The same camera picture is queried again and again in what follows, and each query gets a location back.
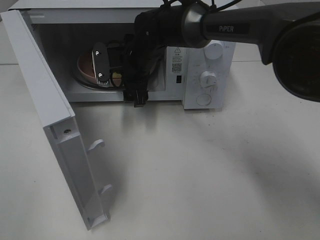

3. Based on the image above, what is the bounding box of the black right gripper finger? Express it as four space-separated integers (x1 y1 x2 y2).
122 89 135 102
133 86 149 108

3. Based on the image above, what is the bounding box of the white microwave oven body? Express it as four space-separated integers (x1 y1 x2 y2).
1 0 235 109

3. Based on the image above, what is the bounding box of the upper white power knob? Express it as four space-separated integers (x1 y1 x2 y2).
203 42 224 60

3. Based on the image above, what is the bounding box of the white microwave door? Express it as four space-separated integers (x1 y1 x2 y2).
1 10 109 230

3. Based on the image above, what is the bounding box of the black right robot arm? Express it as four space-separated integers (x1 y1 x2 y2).
122 0 320 107

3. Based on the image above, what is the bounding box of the round door release button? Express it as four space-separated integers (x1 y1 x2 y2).
196 93 212 106

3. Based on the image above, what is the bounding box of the pink round plate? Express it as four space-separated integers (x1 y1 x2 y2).
77 51 112 78

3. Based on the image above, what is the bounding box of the white bread sandwich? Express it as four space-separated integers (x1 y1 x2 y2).
108 43 123 80

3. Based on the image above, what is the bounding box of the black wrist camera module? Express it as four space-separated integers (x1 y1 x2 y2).
92 42 123 75

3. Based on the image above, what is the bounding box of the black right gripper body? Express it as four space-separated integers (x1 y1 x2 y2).
122 9 185 95

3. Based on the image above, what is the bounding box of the black camera cable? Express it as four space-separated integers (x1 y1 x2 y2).
106 0 241 89

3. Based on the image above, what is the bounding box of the warning label sticker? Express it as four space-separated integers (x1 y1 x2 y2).
170 47 185 73

